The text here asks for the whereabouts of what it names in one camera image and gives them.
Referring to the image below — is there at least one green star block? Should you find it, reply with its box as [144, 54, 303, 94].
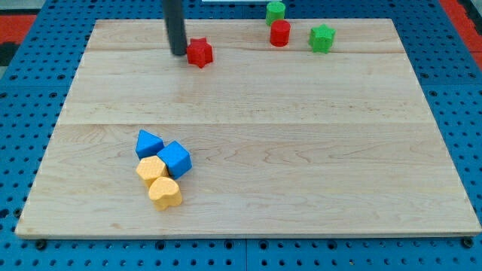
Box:
[309, 24, 337, 53]

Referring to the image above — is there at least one blue cube block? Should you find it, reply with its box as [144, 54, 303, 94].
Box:
[157, 141, 192, 179]

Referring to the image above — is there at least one red star block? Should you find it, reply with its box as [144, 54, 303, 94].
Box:
[187, 37, 213, 69]

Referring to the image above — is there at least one yellow hexagon block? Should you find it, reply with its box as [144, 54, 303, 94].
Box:
[136, 156, 169, 188]

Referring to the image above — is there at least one yellow heart block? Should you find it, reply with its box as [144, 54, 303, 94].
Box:
[148, 177, 183, 211]

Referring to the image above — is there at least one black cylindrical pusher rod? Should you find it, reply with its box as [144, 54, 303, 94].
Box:
[162, 0, 188, 56]

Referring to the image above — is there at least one light wooden board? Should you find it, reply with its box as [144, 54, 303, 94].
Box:
[16, 19, 481, 239]

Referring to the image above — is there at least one blue triangle block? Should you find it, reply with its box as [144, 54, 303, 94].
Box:
[136, 129, 164, 160]

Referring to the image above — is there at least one green cylinder block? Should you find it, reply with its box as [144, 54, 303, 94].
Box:
[265, 1, 285, 26]

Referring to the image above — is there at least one red cylinder block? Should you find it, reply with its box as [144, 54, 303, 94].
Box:
[270, 20, 291, 47]

